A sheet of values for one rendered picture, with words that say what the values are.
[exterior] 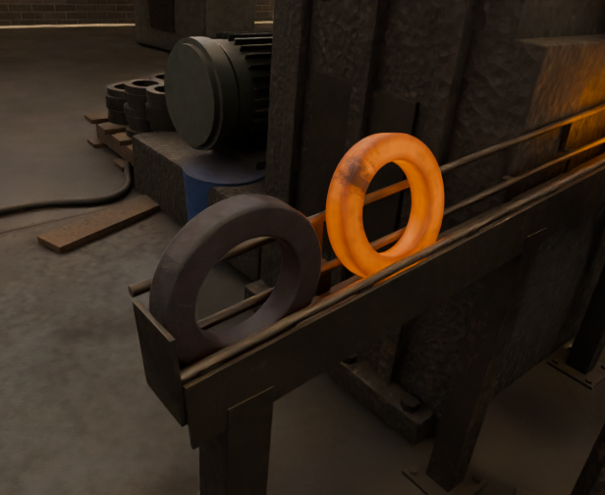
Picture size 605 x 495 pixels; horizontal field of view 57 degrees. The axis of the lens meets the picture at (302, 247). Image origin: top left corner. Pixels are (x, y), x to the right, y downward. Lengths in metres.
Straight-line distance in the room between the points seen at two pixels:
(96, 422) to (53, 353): 0.29
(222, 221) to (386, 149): 0.26
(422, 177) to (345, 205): 0.14
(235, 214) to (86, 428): 0.95
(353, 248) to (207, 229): 0.22
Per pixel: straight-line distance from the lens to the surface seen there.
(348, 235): 0.64
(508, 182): 0.96
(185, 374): 0.53
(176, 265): 0.49
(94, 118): 2.98
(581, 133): 1.23
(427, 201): 0.75
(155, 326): 0.51
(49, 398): 1.47
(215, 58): 1.89
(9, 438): 1.40
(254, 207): 0.50
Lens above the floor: 0.98
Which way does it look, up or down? 29 degrees down
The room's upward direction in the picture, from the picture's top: 5 degrees clockwise
